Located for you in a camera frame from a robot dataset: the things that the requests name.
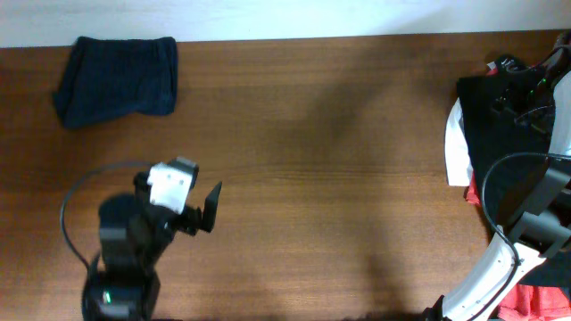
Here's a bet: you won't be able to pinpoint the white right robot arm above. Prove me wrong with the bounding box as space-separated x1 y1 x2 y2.
422 32 570 320

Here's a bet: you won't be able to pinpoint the black garment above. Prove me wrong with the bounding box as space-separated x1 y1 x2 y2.
457 54 550 223

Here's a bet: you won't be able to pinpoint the dark blue shorts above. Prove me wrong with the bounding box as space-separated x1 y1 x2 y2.
53 37 178 129

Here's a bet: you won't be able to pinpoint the white garment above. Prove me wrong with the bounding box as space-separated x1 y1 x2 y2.
444 99 473 187

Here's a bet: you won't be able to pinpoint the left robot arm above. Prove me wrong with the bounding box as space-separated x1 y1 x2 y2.
81 172 222 321

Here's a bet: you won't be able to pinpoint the red garment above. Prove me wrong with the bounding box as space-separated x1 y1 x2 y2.
467 70 570 320

